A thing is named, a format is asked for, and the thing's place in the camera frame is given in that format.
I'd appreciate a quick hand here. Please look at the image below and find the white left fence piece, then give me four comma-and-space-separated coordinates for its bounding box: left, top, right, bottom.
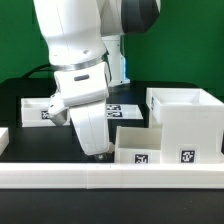
0, 127, 9, 155

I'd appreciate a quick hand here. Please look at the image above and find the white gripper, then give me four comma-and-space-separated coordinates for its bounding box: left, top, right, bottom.
48, 62, 109, 161

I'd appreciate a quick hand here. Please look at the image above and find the white marker tag sheet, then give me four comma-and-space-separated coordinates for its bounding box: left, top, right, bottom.
106, 104, 143, 120

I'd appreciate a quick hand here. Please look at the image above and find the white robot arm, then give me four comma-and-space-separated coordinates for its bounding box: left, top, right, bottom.
33, 0, 161, 156

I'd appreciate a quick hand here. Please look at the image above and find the white front drawer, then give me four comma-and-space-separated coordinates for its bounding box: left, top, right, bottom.
114, 127, 162, 164

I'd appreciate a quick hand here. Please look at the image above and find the white drawer cabinet box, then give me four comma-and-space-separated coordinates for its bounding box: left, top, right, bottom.
146, 88, 224, 164

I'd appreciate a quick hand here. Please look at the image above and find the white drawer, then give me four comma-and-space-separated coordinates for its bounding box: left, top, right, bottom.
20, 96, 71, 128
114, 127, 162, 164

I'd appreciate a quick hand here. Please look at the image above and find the black cable bundle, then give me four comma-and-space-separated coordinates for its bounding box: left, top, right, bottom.
21, 63, 54, 80

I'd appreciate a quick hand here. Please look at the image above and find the white front fence rail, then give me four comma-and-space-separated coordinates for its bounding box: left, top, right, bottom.
0, 163, 224, 189

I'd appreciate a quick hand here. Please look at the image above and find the white rear drawer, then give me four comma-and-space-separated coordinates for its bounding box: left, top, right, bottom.
20, 96, 71, 128

